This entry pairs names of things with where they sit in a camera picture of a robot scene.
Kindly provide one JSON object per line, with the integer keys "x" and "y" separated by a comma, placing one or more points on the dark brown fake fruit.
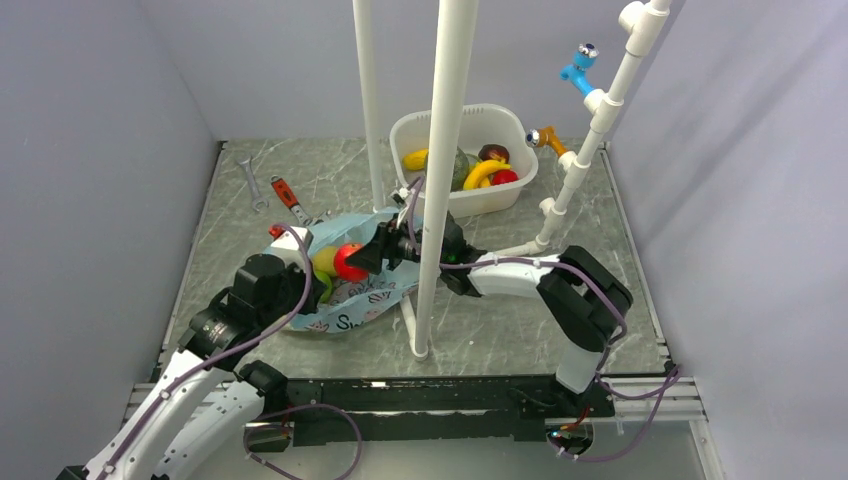
{"x": 494, "y": 152}

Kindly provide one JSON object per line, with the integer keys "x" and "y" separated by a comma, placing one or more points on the light blue plastic bag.
{"x": 352, "y": 304}

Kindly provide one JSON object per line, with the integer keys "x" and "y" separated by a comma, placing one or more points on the orange toy faucet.
{"x": 546, "y": 137}

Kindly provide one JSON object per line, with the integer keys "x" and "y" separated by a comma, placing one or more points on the green fake fruit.
{"x": 328, "y": 286}

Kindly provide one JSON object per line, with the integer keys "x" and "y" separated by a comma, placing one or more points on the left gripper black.
{"x": 315, "y": 291}

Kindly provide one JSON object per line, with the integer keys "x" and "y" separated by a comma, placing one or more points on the blue toy faucet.
{"x": 576, "y": 72}

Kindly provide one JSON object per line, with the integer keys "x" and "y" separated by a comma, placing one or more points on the red handled adjustable wrench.
{"x": 287, "y": 196}

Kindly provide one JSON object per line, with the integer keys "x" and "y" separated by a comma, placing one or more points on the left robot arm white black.
{"x": 204, "y": 395}

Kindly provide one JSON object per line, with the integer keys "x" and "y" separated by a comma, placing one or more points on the white plastic basket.
{"x": 481, "y": 125}

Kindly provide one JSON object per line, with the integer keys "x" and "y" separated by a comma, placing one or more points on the green netted fake melon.
{"x": 461, "y": 170}

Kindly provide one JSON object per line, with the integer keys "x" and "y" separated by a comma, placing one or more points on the white PVC pipe frame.
{"x": 643, "y": 23}

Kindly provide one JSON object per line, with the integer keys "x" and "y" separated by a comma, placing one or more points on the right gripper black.
{"x": 383, "y": 246}

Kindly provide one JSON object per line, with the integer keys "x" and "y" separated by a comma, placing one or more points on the pink fake peach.
{"x": 343, "y": 268}

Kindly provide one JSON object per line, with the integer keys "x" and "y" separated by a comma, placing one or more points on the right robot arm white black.
{"x": 586, "y": 300}

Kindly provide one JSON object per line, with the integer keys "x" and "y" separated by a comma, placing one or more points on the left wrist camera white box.
{"x": 286, "y": 244}

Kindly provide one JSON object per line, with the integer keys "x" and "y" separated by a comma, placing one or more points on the red fake apple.
{"x": 504, "y": 177}

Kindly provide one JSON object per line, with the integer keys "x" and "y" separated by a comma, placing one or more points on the silver open-end wrench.
{"x": 258, "y": 201}

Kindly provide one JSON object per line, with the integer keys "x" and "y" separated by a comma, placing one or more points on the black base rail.
{"x": 316, "y": 412}

